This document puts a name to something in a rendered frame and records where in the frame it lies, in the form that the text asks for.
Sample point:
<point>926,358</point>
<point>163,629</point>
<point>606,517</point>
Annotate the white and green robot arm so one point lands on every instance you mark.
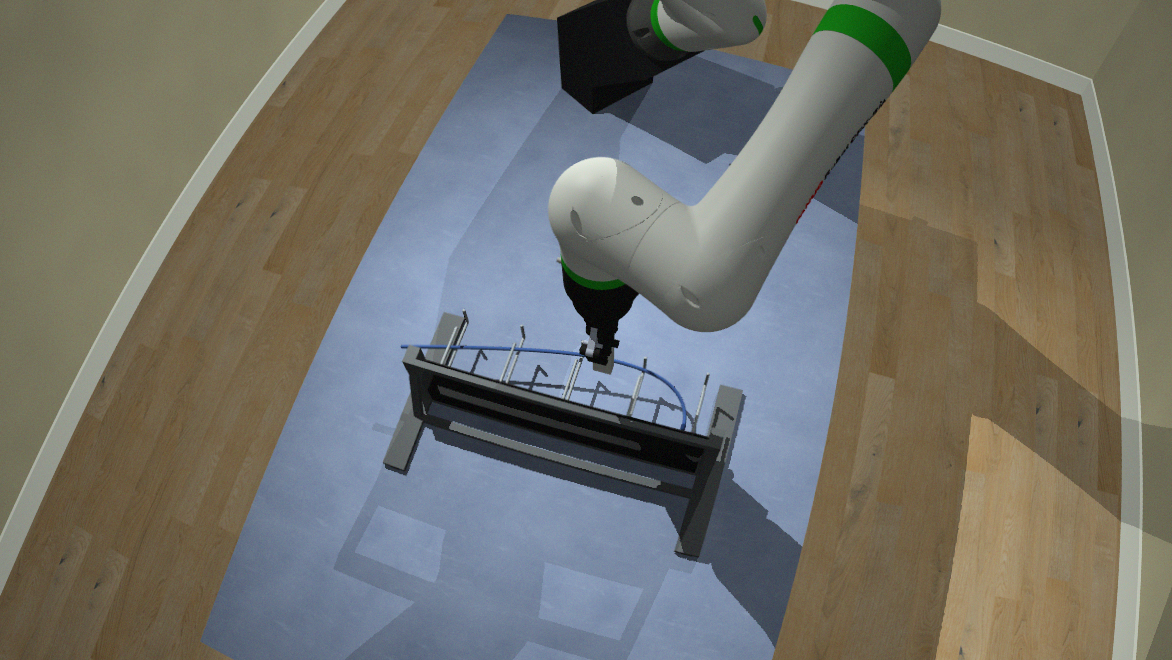
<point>703,266</point>

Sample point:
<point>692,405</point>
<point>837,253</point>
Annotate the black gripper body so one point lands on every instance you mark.
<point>601,320</point>

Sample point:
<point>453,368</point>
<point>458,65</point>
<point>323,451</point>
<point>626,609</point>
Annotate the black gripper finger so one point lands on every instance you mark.
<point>596,347</point>
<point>614,342</point>

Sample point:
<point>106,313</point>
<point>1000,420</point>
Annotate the dark blue cable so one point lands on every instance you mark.
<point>683,425</point>

